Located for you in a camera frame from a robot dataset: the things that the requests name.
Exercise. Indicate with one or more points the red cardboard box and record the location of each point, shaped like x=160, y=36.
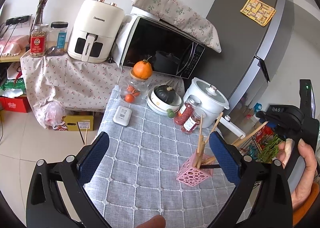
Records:
x=18, y=104

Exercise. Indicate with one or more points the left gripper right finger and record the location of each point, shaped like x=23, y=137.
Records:
x=227, y=156

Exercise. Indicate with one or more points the clear jar black lid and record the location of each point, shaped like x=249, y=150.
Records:
x=57, y=37

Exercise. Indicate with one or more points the grey checked tablecloth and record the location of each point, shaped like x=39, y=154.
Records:
x=136, y=179

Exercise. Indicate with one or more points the white small device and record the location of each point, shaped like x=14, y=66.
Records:
x=122, y=116

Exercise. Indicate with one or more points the yellow paper on fridge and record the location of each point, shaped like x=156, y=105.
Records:
x=258, y=11

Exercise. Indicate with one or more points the black chopstick in holder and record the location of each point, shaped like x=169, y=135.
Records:
x=211, y=166

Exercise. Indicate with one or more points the black wire basket rack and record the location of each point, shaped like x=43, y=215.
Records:
x=254, y=145

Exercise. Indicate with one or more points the red label nut jar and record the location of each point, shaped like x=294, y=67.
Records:
x=38, y=40

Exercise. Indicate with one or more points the red lidded jar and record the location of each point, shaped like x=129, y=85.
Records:
x=193, y=121

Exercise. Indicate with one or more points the jar with red goji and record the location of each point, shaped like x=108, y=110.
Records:
x=186, y=110

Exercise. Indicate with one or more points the white bowl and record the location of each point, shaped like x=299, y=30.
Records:
x=158, y=102

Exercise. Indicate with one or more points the large orange citrus fruit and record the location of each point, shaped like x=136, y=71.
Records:
x=143, y=69

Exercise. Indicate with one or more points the dark green squash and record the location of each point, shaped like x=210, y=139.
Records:
x=165, y=93

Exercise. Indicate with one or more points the long wooden chopstick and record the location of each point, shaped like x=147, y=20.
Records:
x=200, y=140

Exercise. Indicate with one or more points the glass jar with tangerines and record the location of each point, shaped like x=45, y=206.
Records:
x=133, y=89

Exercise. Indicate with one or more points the small green fruit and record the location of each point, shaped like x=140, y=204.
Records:
x=170, y=113

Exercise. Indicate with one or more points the black microwave oven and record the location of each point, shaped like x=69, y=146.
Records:
x=169, y=50

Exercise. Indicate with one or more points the grey refrigerator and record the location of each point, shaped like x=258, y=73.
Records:
x=250, y=54

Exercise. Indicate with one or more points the yellow cardboard box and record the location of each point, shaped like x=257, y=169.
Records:
x=79, y=122

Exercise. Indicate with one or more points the person's left thumb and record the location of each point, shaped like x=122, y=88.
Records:
x=155, y=222

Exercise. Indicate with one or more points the pink plastic bag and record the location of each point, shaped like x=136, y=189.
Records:
x=52, y=114

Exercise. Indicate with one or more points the green leafy vegetables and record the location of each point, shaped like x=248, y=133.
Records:
x=270, y=149

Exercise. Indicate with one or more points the cream air fryer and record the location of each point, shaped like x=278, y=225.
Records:
x=94, y=31

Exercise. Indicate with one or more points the short wooden chopstick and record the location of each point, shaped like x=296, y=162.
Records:
x=208, y=160

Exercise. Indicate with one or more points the pink perforated utensil holder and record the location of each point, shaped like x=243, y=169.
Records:
x=190, y=175

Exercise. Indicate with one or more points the white electric cooking pot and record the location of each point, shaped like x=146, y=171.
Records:
x=213, y=103

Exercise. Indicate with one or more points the floral cloth cover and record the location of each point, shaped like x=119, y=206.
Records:
x=180, y=15

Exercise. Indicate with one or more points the wooden chopstick on table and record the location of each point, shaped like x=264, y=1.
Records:
x=214, y=127

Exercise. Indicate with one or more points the floral cabinet cloth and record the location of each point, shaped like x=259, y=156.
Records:
x=75, y=85

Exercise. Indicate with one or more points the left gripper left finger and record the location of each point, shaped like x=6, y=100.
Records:
x=90, y=157

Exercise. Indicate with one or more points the thick wooden chopstick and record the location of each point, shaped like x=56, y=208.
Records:
x=200, y=151

